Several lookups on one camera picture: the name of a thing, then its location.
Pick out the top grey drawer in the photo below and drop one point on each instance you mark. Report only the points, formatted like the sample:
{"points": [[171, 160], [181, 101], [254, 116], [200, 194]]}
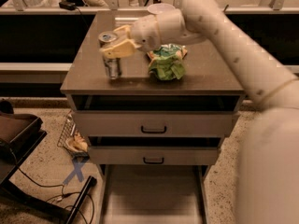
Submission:
{"points": [[155, 124]]}

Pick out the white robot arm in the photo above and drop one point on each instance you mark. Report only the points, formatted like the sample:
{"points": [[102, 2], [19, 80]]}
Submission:
{"points": [[267, 187]]}

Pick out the black power adapter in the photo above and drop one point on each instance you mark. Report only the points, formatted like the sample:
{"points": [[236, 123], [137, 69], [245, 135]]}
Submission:
{"points": [[67, 5]]}

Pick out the bottom open grey drawer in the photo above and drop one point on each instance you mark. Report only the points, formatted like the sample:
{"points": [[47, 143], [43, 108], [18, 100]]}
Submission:
{"points": [[153, 194]]}

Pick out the wire basket with items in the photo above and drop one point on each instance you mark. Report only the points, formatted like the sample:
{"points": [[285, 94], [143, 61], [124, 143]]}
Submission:
{"points": [[71, 140]]}

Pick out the green chip bag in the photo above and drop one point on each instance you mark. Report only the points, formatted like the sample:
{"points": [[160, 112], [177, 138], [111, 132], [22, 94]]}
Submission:
{"points": [[166, 62]]}

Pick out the grey drawer cabinet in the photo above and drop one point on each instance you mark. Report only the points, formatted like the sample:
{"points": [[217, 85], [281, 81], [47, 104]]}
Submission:
{"points": [[208, 86]]}

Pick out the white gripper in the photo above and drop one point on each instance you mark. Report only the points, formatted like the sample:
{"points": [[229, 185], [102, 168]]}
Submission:
{"points": [[145, 32]]}

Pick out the black cart left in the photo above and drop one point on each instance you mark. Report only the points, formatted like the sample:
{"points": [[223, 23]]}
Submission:
{"points": [[20, 134]]}

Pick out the black stand leg left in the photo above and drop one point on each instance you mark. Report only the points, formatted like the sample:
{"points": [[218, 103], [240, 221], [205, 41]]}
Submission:
{"points": [[90, 182]]}

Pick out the white ceramic bowl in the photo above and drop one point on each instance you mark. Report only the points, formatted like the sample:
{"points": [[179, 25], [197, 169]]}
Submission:
{"points": [[159, 8]]}

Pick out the middle grey drawer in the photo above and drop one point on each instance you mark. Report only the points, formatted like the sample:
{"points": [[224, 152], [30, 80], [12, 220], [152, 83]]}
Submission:
{"points": [[154, 155]]}

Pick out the blue tape cross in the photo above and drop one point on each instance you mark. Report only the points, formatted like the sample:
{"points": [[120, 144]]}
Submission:
{"points": [[78, 163]]}

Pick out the silver redbull can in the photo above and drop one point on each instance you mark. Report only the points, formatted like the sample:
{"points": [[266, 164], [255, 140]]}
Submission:
{"points": [[112, 65]]}

